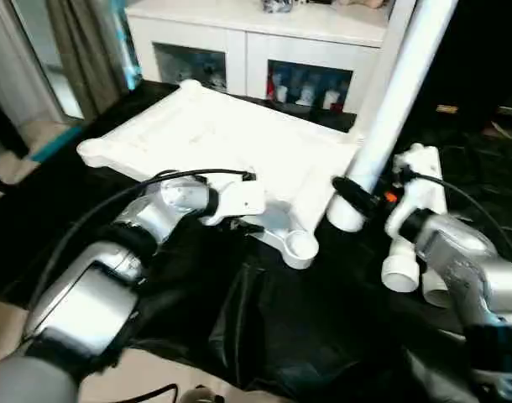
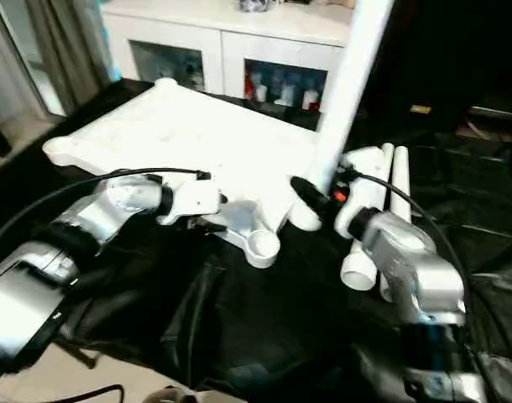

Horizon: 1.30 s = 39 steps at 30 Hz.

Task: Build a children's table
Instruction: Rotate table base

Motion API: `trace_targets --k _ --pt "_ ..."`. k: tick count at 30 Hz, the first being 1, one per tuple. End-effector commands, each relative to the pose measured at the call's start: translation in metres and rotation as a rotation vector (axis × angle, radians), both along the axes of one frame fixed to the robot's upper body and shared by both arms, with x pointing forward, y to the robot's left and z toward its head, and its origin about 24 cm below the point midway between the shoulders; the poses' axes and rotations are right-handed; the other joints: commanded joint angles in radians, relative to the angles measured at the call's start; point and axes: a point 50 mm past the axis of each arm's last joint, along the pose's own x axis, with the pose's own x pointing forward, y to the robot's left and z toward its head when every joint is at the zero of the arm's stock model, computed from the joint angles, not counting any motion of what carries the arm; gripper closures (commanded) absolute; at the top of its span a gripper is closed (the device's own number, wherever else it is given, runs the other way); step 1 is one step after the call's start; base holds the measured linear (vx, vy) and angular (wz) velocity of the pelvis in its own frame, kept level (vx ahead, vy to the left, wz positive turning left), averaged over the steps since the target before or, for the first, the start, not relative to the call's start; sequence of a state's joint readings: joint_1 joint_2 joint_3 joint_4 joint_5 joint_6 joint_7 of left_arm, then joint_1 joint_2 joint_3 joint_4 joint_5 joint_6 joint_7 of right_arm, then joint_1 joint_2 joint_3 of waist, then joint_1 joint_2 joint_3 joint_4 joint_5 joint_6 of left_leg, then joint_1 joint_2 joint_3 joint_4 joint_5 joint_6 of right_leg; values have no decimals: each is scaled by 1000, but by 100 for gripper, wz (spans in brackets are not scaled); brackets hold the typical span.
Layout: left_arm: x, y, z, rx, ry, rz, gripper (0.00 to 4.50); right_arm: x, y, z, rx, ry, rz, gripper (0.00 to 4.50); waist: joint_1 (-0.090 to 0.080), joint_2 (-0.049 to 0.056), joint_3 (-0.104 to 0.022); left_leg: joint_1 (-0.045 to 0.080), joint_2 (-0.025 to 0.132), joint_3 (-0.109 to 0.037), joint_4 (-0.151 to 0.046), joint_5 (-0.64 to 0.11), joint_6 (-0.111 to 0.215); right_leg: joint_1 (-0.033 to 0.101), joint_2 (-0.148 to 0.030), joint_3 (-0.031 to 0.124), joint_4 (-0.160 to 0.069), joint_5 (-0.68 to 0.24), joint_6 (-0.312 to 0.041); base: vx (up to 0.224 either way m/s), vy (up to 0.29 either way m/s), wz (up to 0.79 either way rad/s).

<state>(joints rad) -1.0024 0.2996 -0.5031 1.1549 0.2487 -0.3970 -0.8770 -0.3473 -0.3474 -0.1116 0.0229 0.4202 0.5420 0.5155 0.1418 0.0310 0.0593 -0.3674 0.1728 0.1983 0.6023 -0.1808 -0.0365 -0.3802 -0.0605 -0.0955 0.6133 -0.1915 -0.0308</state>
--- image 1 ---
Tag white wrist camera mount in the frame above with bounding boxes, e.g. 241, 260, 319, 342
200, 170, 269, 228
383, 143, 445, 241

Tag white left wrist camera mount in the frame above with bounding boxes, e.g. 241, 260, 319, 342
200, 170, 269, 228

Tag white glass-door cabinet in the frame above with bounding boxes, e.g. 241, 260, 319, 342
125, 0, 396, 115

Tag black box with yellow label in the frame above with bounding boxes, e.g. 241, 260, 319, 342
431, 0, 512, 128

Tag grey-brown curtain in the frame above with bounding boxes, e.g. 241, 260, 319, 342
44, 0, 132, 119

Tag teal plastic frame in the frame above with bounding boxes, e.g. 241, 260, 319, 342
28, 123, 86, 164

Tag light blue patterned strip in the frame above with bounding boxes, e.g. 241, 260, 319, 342
114, 0, 143, 90

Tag white plastic table top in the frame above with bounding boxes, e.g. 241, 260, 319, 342
77, 78, 367, 270

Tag black plastic mat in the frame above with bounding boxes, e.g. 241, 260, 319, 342
0, 79, 512, 403

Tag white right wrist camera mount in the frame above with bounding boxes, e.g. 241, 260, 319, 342
383, 143, 445, 241

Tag dark crumpled object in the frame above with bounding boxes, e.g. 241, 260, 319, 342
261, 0, 294, 14

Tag white plastic table leg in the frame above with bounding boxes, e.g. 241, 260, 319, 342
354, 0, 420, 147
380, 237, 421, 294
325, 0, 462, 233
422, 270, 452, 311

